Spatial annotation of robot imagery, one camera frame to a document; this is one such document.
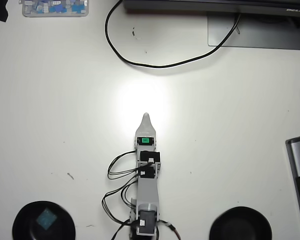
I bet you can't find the thin black servo wire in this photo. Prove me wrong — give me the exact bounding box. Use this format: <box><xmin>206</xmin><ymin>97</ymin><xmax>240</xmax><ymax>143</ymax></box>
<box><xmin>107</xmin><ymin>150</ymin><xmax>142</xmax><ymax>180</ymax></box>
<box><xmin>101</xmin><ymin>174</ymin><xmax>141</xmax><ymax>225</ymax></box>

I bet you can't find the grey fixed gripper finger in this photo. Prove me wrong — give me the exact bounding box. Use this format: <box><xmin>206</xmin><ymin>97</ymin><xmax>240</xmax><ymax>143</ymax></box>
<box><xmin>135</xmin><ymin>112</ymin><xmax>157</xmax><ymax>137</ymax></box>

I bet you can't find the black round bowl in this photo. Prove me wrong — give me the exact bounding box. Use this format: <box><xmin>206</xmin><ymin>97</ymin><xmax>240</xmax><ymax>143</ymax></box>
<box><xmin>209</xmin><ymin>206</ymin><xmax>273</xmax><ymax>240</ymax></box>
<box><xmin>11</xmin><ymin>201</ymin><xmax>77</xmax><ymax>240</ymax></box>

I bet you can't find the black Dell monitor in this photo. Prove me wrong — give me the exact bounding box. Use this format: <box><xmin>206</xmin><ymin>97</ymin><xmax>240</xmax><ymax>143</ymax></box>
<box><xmin>122</xmin><ymin>0</ymin><xmax>300</xmax><ymax>18</ymax></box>

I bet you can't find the grey monitor stand base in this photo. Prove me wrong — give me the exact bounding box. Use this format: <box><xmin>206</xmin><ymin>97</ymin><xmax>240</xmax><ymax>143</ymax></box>
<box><xmin>207</xmin><ymin>12</ymin><xmax>300</xmax><ymax>51</ymax></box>

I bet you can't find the clear box of blue pieces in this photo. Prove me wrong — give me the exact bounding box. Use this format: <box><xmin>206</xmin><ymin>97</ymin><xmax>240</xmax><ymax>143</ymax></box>
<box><xmin>18</xmin><ymin>0</ymin><xmax>90</xmax><ymax>18</ymax></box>

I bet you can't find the grey laptop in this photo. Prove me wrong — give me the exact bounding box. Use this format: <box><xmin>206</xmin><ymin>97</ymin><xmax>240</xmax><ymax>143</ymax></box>
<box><xmin>285</xmin><ymin>134</ymin><xmax>300</xmax><ymax>240</ymax></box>

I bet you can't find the grey gripper body with motor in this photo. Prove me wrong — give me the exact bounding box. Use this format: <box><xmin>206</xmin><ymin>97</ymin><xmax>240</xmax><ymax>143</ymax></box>
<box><xmin>133</xmin><ymin>134</ymin><xmax>158</xmax><ymax>152</ymax></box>

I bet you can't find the blue sponge cube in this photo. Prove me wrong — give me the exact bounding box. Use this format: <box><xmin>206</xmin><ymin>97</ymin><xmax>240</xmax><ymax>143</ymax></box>
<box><xmin>35</xmin><ymin>207</ymin><xmax>59</xmax><ymax>230</ymax></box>

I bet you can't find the red and black power wire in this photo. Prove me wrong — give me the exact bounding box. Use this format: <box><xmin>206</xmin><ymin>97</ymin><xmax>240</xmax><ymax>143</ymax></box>
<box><xmin>156</xmin><ymin>220</ymin><xmax>184</xmax><ymax>240</ymax></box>

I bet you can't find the long thick black cable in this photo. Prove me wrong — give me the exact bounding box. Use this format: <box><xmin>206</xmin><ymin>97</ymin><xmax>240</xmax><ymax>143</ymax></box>
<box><xmin>104</xmin><ymin>0</ymin><xmax>242</xmax><ymax>69</ymax></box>

